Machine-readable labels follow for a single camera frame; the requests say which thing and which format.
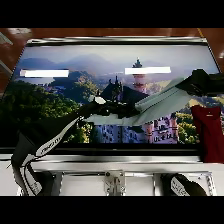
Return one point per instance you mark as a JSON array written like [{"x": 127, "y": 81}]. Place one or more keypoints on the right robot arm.
[{"x": 203, "y": 81}]

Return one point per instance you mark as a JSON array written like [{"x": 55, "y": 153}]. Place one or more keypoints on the pale green garment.
[{"x": 160, "y": 103}]

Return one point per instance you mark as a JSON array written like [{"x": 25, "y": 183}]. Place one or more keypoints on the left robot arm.
[{"x": 43, "y": 136}]

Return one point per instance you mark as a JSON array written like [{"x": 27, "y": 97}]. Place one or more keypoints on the dark red T-shirt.
[{"x": 210, "y": 133}]

